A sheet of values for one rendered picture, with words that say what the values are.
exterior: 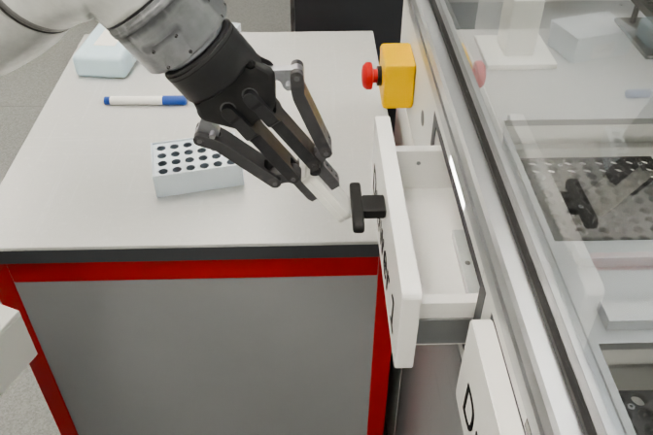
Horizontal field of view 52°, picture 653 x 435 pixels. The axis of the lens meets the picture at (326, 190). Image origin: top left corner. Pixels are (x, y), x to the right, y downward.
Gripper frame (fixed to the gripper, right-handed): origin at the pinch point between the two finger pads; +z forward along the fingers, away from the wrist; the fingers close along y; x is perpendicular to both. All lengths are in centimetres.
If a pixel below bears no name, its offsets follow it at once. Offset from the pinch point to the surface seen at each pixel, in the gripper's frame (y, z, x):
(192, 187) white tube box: -24.2, 2.6, 20.8
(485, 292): 11.0, 7.7, -14.5
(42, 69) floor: -145, 12, 198
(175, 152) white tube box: -25.2, -1.0, 26.1
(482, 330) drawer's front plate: 10.0, 7.1, -18.6
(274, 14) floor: -68, 65, 249
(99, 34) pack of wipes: -40, -13, 62
